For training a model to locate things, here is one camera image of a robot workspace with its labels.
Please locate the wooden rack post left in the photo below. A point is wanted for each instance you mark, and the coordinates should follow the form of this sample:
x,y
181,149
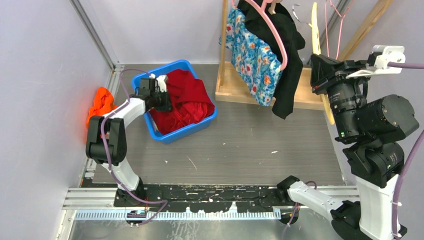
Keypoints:
x,y
223,42

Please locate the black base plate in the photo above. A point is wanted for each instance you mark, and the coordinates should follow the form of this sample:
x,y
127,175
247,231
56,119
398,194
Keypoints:
x,y
207,198

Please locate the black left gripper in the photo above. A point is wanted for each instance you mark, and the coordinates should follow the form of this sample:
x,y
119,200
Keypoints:
x,y
167,106

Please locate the pink plastic hanger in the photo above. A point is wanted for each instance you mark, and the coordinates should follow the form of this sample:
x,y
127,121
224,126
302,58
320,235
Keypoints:
x,y
268,27

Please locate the wooden rack post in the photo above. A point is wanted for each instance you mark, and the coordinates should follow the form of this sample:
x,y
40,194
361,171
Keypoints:
x,y
366,26
223,42

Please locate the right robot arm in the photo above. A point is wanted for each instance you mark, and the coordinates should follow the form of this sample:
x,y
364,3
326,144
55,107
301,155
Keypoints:
x,y
371,132

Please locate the wooden hanger with metal hook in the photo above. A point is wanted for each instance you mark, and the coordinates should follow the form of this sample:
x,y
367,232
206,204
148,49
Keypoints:
x,y
316,49

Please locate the orange cloth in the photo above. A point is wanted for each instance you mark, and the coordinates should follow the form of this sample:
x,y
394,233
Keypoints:
x,y
103,103

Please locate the pink wire hanger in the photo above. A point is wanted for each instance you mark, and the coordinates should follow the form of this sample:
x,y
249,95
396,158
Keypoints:
x,y
335,12

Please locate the wooden rack post right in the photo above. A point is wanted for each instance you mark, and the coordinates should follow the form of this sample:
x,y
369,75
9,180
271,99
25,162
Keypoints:
x,y
366,26

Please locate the blue floral garment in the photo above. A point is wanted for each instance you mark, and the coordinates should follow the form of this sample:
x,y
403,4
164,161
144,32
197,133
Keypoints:
x,y
252,58

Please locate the wooden rack base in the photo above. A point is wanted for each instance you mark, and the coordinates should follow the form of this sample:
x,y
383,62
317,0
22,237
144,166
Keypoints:
x,y
231,88

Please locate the red pleated skirt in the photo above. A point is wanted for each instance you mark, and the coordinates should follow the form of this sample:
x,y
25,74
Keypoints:
x,y
190,102

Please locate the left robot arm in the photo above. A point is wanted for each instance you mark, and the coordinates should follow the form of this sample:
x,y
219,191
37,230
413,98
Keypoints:
x,y
106,142

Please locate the blue plastic bin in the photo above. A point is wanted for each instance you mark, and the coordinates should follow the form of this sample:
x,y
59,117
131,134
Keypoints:
x,y
187,130

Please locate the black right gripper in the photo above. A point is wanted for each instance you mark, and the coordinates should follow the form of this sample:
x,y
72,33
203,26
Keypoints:
x,y
339,75

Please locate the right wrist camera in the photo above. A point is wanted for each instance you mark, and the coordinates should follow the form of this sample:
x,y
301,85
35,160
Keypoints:
x,y
378,62

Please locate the aluminium frame rail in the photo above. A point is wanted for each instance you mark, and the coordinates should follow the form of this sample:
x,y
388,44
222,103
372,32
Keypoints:
x,y
85,19

